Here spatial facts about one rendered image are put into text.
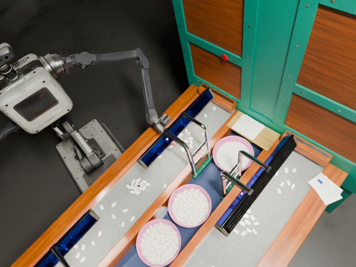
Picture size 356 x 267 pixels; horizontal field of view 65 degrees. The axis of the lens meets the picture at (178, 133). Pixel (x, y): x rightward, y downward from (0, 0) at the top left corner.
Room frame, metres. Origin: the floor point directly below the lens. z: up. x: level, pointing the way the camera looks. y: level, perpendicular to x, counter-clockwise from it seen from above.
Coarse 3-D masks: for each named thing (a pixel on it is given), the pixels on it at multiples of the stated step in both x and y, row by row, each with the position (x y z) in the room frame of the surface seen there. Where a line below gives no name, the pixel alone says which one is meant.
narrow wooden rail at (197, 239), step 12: (276, 144) 0.73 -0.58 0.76; (264, 156) 0.68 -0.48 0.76; (252, 168) 0.63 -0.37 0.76; (240, 180) 0.58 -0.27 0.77; (228, 204) 0.46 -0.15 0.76; (216, 216) 0.42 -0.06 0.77; (204, 228) 0.37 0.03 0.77; (192, 240) 0.33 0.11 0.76; (192, 252) 0.27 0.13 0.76; (180, 264) 0.23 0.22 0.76
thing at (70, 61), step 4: (60, 52) 1.42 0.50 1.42; (60, 56) 1.40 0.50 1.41; (64, 56) 1.38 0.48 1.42; (68, 56) 1.41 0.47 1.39; (72, 56) 1.42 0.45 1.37; (64, 60) 1.36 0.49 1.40; (68, 60) 1.38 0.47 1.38; (72, 60) 1.39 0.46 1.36; (76, 60) 1.40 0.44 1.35; (64, 64) 1.36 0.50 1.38; (68, 64) 1.37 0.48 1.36; (72, 64) 1.38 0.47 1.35; (76, 64) 1.39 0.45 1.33; (68, 68) 1.37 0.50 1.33; (64, 72) 1.38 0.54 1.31
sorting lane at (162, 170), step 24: (216, 120) 1.07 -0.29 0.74; (192, 144) 0.94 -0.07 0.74; (144, 168) 0.88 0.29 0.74; (168, 168) 0.82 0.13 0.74; (120, 192) 0.77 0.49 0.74; (144, 192) 0.71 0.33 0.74; (120, 216) 0.61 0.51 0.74; (96, 240) 0.52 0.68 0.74; (72, 264) 0.42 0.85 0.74; (96, 264) 0.38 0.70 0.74
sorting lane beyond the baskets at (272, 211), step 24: (288, 168) 0.56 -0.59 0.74; (312, 168) 0.52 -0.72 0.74; (264, 192) 0.47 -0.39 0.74; (288, 192) 0.42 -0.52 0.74; (264, 216) 0.34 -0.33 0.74; (288, 216) 0.30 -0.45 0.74; (216, 240) 0.30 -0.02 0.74; (240, 240) 0.26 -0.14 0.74; (264, 240) 0.22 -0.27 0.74; (192, 264) 0.21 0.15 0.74; (216, 264) 0.18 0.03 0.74; (240, 264) 0.14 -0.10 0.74
